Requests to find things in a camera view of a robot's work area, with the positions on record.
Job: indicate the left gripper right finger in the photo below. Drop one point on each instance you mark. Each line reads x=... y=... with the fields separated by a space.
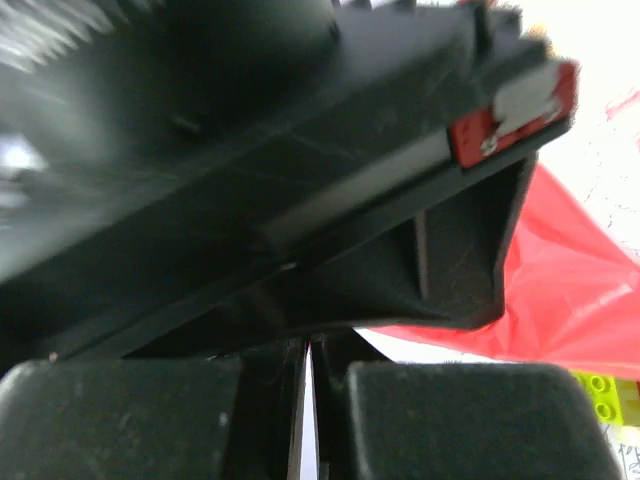
x=378 y=419

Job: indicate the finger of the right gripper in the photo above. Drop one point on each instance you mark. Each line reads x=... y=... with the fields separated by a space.
x=442 y=268

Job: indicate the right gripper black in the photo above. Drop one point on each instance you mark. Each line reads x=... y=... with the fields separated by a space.
x=160 y=157

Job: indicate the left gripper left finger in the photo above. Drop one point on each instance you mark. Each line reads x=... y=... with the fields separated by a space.
x=232 y=417

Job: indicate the red plastic trash bag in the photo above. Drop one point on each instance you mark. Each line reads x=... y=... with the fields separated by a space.
x=572 y=297

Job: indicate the colourful toy brick car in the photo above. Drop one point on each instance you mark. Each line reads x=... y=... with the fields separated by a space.
x=616 y=401

